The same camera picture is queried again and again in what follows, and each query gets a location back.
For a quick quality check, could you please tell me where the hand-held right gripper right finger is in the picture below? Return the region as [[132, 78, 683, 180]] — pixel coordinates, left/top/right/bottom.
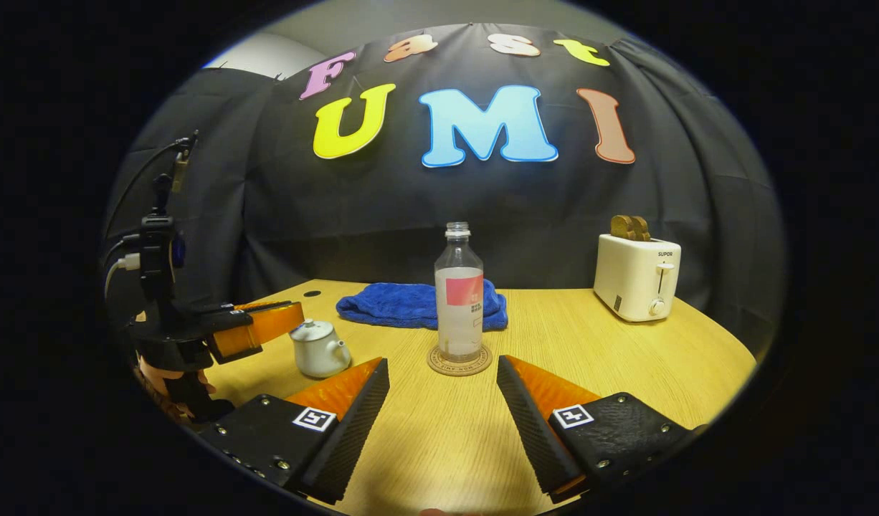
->
[[496, 355, 705, 505]]

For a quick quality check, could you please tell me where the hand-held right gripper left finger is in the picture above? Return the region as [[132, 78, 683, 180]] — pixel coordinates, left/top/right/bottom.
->
[[196, 357, 391, 506]]

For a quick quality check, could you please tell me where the white ceramic teacup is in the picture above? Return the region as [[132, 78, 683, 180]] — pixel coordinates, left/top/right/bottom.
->
[[291, 335, 352, 379]]

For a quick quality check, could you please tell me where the round brown coaster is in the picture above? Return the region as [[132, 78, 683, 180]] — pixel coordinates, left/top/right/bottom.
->
[[427, 344, 493, 377]]

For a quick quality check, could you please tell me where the clear plastic water bottle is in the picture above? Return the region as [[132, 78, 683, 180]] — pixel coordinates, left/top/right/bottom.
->
[[434, 221, 485, 363]]

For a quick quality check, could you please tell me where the blue towel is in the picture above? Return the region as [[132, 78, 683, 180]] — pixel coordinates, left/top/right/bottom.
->
[[336, 279, 509, 332]]

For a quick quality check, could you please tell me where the black backdrop cloth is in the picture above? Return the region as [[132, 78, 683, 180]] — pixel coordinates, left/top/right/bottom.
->
[[103, 23, 784, 359]]

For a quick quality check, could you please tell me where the white toaster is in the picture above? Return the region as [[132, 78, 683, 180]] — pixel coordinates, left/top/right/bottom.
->
[[593, 233, 683, 323]]

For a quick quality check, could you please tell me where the white cable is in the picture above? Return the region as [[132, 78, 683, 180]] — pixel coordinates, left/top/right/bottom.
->
[[104, 253, 141, 300]]

